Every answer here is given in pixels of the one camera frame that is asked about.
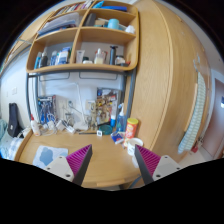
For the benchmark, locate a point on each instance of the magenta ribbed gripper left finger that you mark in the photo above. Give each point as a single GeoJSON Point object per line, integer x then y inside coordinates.
{"type": "Point", "coordinates": [78, 162]}

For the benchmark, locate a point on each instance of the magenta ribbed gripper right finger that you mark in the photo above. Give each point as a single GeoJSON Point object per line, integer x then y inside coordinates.
{"type": "Point", "coordinates": [147, 162]}

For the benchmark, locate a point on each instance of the white mug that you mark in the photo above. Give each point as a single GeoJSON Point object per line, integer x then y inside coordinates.
{"type": "Point", "coordinates": [131, 145]}

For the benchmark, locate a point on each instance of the small white cube clock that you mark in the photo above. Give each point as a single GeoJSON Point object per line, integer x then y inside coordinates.
{"type": "Point", "coordinates": [99, 133]}

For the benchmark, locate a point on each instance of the white desk lamp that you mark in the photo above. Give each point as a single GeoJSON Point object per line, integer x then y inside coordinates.
{"type": "Point", "coordinates": [79, 117]}

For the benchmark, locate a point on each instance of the blue snack packet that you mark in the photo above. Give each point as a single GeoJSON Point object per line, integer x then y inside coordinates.
{"type": "Point", "coordinates": [117, 137]}

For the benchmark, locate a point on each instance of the orange chip can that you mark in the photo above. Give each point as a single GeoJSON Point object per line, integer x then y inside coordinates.
{"type": "Point", "coordinates": [131, 127]}

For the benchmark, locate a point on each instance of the white hanging towel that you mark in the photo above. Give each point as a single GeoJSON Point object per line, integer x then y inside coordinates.
{"type": "Point", "coordinates": [189, 138]}

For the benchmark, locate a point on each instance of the blue spray bottle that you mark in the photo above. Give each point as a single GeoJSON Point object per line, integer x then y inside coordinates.
{"type": "Point", "coordinates": [120, 126]}

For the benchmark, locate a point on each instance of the white bottle red cap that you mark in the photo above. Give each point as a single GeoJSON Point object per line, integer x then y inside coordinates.
{"type": "Point", "coordinates": [35, 127]}

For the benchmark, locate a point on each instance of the colourful poster board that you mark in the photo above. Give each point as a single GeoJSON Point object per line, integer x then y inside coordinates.
{"type": "Point", "coordinates": [107, 104]}

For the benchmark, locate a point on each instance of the black bag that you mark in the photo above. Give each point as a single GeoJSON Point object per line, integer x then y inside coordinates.
{"type": "Point", "coordinates": [14, 128]}

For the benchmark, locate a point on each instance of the white pump bottle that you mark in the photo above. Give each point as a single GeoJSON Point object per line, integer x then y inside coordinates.
{"type": "Point", "coordinates": [99, 57]}

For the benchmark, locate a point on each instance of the wooden wardrobe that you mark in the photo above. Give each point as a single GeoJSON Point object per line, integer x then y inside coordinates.
{"type": "Point", "coordinates": [171, 58]}

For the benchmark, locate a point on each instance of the white tube on shelf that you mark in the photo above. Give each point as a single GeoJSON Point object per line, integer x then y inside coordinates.
{"type": "Point", "coordinates": [79, 56]}

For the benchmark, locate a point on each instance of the black tall bottle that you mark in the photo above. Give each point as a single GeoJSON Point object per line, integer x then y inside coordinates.
{"type": "Point", "coordinates": [112, 54]}

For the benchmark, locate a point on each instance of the teal cylindrical container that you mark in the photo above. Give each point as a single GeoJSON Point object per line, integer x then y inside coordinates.
{"type": "Point", "coordinates": [113, 24]}

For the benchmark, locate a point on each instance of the wooden wall shelf unit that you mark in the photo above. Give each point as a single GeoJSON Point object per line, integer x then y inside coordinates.
{"type": "Point", "coordinates": [95, 36]}

